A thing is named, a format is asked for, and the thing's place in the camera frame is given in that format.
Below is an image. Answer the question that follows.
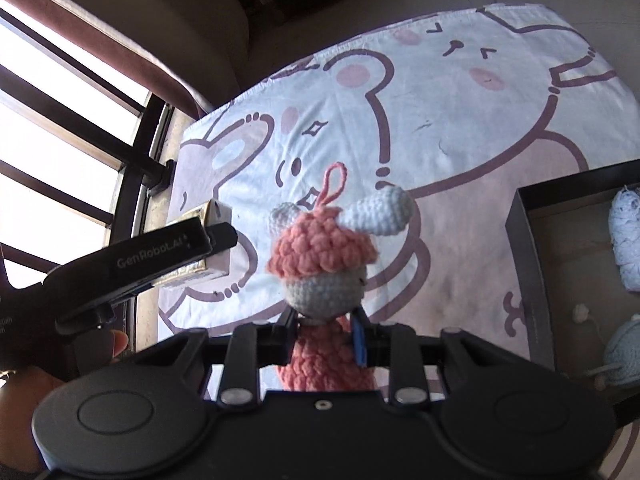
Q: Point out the person's left hand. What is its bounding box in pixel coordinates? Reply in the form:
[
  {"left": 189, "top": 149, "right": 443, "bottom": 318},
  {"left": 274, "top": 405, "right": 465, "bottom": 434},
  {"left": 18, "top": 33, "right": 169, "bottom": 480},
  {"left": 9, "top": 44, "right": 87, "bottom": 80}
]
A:
[{"left": 0, "top": 329, "right": 132, "bottom": 477}]

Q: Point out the dark window frame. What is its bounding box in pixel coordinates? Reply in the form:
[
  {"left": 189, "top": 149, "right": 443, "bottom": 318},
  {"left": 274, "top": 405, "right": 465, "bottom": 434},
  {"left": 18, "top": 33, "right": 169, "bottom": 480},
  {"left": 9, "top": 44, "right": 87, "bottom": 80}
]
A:
[{"left": 0, "top": 0, "right": 177, "bottom": 291}]

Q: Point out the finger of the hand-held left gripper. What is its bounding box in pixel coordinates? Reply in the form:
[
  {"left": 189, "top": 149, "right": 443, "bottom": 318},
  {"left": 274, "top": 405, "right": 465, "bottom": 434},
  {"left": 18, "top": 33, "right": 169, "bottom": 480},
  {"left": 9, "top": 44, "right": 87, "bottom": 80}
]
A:
[{"left": 202, "top": 223, "right": 239, "bottom": 258}]

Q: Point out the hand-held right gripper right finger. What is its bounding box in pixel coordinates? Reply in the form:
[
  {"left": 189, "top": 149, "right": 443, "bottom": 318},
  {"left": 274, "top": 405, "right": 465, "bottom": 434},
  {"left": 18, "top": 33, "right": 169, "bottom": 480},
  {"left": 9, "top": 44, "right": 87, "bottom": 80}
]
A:
[{"left": 351, "top": 310, "right": 552, "bottom": 407}]

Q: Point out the knotted rope toy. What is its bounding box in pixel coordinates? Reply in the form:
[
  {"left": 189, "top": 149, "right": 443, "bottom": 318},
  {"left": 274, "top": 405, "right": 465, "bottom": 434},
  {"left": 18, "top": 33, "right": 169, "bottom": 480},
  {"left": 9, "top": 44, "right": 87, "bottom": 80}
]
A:
[{"left": 607, "top": 184, "right": 640, "bottom": 292}]

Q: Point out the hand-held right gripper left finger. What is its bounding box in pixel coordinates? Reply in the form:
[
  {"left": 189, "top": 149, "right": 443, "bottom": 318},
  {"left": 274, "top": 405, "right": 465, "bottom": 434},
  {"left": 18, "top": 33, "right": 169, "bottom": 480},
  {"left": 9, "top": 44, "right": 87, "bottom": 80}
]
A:
[{"left": 107, "top": 310, "right": 301, "bottom": 407}]

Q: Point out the blue crochet mouse toy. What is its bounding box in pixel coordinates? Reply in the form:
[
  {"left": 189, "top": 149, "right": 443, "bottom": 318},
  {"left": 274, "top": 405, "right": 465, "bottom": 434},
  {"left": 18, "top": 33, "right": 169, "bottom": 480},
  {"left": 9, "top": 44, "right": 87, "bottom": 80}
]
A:
[{"left": 572, "top": 304, "right": 640, "bottom": 392}]

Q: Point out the small gold white carton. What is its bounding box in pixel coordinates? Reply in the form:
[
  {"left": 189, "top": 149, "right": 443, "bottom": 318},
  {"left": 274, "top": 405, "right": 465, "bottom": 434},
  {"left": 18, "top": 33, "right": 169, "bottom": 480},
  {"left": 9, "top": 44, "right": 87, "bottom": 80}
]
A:
[{"left": 154, "top": 199, "right": 236, "bottom": 289}]

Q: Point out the printed bunny blanket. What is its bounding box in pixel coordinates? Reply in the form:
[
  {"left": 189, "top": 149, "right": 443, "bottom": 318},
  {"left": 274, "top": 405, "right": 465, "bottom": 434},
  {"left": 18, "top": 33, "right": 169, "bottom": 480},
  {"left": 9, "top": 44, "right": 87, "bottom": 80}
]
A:
[{"left": 157, "top": 6, "right": 632, "bottom": 407}]

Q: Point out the pink crochet doll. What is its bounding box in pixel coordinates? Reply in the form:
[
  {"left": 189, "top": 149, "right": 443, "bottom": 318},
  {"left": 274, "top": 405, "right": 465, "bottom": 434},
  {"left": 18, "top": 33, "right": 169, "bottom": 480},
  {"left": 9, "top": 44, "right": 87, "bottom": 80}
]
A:
[{"left": 265, "top": 161, "right": 417, "bottom": 392}]

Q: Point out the black cardboard box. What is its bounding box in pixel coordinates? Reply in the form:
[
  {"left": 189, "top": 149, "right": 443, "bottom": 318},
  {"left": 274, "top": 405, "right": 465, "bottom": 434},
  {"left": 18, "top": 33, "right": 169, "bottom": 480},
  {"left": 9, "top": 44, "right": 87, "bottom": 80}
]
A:
[{"left": 505, "top": 160, "right": 640, "bottom": 392}]

